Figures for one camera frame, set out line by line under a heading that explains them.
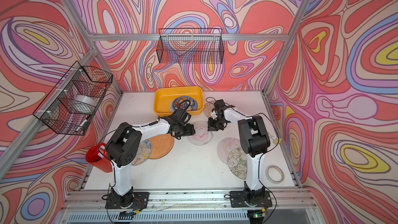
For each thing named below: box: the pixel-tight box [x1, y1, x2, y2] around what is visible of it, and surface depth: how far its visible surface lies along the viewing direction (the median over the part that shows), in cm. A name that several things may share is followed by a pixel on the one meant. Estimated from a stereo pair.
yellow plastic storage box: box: [153, 86, 205, 117], surface depth 114 cm
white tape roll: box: [265, 164, 285, 185], surface depth 82 cm
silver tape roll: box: [70, 94, 98, 114], surface depth 73 cm
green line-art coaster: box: [226, 147, 248, 180], surface depth 86 cm
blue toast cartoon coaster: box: [169, 95, 198, 113], surface depth 113 cm
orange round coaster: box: [148, 133, 175, 160], surface depth 93 cm
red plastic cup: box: [84, 142, 113, 173], surface depth 78 cm
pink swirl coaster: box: [186, 120, 213, 146], surface depth 97 cm
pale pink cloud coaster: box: [216, 136, 242, 164], surface depth 93 cm
